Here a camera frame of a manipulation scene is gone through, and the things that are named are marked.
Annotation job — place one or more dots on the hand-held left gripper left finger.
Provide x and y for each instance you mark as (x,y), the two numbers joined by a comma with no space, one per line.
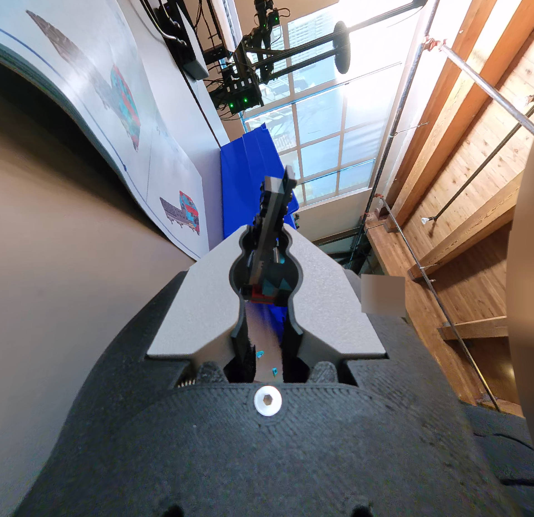
(196,316)

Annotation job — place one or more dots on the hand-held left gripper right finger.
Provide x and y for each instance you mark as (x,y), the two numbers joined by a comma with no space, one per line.
(333,316)

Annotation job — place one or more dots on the toy brick truck model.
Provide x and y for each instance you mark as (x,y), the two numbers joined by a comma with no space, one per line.
(271,208)

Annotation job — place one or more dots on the blue plastic bin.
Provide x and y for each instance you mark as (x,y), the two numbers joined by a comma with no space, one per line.
(250,179)

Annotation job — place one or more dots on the grey desk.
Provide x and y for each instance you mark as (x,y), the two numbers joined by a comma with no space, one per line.
(83,295)

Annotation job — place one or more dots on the thin metal rod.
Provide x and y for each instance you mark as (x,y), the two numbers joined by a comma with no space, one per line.
(440,304)

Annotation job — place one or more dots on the black rod spot lamp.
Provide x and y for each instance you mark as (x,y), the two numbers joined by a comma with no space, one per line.
(425,221)

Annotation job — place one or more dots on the large grid window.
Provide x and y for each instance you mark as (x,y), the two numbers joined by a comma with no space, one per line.
(321,154)

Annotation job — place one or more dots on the black equipment box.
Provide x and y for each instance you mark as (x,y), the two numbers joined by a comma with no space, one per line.
(242,91)

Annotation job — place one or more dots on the silver ceiling pipe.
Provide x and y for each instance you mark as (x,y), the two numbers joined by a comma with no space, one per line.
(488,87)

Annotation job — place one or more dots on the computer monitor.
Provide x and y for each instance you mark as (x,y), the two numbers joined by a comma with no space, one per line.
(225,12)

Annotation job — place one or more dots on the open instruction booklet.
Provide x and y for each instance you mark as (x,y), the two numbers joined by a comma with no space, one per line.
(83,16)

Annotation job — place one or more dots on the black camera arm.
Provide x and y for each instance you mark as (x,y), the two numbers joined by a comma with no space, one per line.
(260,7)

